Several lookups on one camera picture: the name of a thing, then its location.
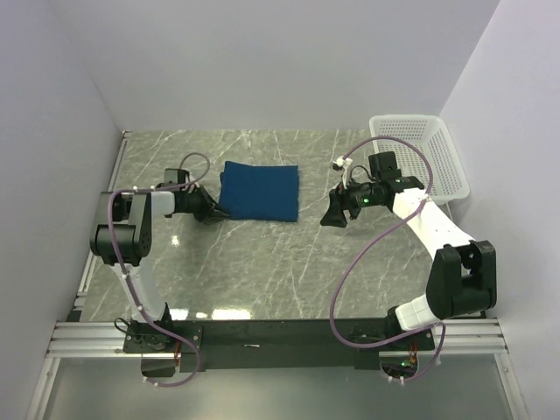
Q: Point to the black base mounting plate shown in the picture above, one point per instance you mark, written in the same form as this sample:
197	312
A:
295	343

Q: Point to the aluminium frame rail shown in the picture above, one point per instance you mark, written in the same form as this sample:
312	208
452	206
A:
73	340

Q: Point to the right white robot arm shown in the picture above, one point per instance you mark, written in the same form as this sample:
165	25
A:
463	274

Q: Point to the blue printed t shirt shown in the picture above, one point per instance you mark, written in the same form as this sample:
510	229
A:
260	193

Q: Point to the white plastic laundry basket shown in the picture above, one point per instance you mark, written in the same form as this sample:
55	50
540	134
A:
433	141

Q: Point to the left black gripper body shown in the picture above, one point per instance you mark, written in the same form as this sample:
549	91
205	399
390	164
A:
197	203

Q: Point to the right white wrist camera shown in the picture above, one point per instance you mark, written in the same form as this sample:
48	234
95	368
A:
344	165

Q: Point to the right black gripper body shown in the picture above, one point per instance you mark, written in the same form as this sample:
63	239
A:
358	197

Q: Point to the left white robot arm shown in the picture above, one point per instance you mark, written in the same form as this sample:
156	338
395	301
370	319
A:
121	236

